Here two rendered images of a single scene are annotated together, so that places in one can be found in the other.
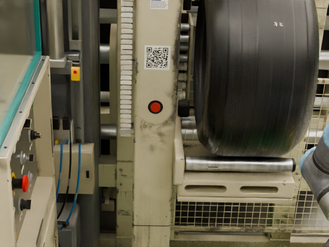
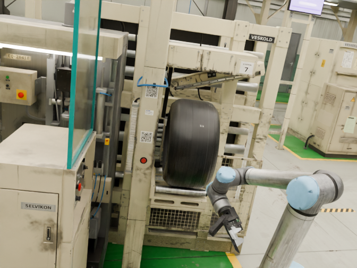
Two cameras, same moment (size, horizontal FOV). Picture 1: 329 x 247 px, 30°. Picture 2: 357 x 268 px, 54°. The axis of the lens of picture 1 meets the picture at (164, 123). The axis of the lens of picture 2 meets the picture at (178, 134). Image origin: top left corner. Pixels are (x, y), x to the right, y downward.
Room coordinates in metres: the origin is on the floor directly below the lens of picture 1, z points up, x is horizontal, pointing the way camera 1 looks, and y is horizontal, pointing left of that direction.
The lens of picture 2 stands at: (-0.40, -0.03, 1.94)
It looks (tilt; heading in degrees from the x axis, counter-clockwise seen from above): 18 degrees down; 356
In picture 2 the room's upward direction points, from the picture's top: 9 degrees clockwise
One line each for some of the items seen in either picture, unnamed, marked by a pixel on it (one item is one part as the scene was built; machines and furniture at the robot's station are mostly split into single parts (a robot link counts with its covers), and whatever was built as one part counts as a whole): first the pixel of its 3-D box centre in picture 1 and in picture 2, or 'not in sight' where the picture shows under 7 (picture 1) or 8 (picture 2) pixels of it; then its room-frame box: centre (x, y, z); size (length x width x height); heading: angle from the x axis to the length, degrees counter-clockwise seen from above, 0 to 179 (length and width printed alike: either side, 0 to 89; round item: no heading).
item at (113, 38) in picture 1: (118, 111); (125, 165); (2.59, 0.22, 0.61); 0.33 x 0.06 x 0.86; 2
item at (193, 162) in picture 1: (238, 163); (180, 190); (1.64, -0.23, 0.90); 0.35 x 0.05 x 0.05; 92
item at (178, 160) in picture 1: (177, 140); (152, 178); (1.78, -0.04, 0.90); 0.40 x 0.03 x 0.10; 2
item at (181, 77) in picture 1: (163, 56); (150, 138); (2.15, 0.01, 1.05); 0.20 x 0.15 x 0.30; 92
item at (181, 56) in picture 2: not in sight; (210, 59); (2.08, -0.34, 1.71); 0.61 x 0.25 x 0.15; 92
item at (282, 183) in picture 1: (234, 181); (178, 199); (1.64, -0.23, 0.83); 0.36 x 0.09 x 0.06; 92
